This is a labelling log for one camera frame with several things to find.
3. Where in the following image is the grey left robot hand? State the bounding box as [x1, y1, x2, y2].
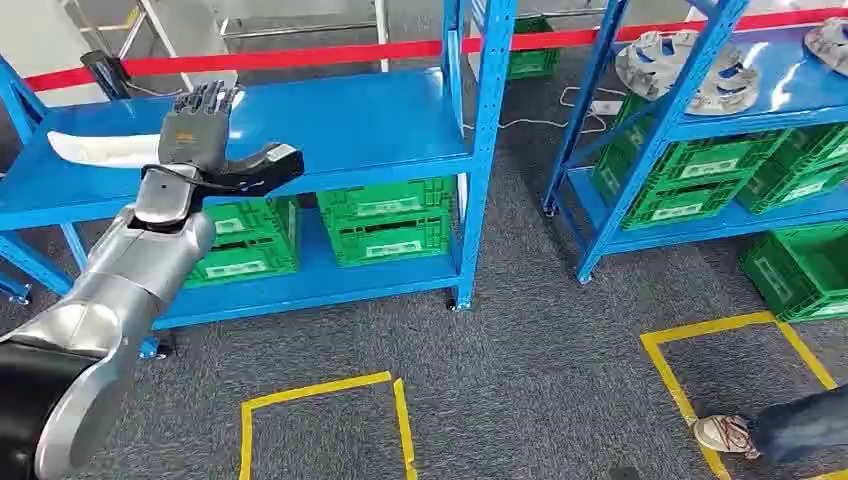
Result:
[157, 80, 306, 200]

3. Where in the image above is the white curved plastic shell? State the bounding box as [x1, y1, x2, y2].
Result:
[46, 130, 164, 169]

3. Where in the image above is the green plastic crate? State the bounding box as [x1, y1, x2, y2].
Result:
[184, 235, 299, 289]
[771, 124, 848, 175]
[652, 131, 790, 195]
[325, 215, 453, 268]
[200, 196, 301, 245]
[316, 177, 458, 230]
[506, 16, 561, 82]
[621, 178, 750, 232]
[591, 92, 666, 207]
[736, 162, 848, 215]
[739, 223, 848, 324]

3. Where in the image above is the red barrier tape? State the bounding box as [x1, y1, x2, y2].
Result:
[23, 6, 848, 94]

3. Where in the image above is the blue metal shelf rack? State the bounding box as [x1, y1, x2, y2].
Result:
[541, 0, 848, 285]
[0, 0, 518, 362]

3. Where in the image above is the yellow floor tape square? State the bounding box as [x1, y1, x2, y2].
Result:
[639, 311, 848, 480]
[238, 370, 420, 480]

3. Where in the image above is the grey metal disc part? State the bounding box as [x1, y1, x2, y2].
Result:
[688, 42, 762, 116]
[803, 16, 848, 77]
[614, 29, 704, 102]

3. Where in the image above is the person's shoe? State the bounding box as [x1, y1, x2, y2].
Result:
[692, 414, 762, 460]

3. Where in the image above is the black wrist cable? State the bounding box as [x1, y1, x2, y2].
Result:
[140, 163, 260, 195]

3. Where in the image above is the metal ladder frame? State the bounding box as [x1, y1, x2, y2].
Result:
[62, 0, 197, 94]

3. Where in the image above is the steel table frame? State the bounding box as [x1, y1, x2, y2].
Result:
[218, 0, 392, 74]

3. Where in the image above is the white floor cable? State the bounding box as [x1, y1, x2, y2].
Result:
[463, 84, 627, 135]

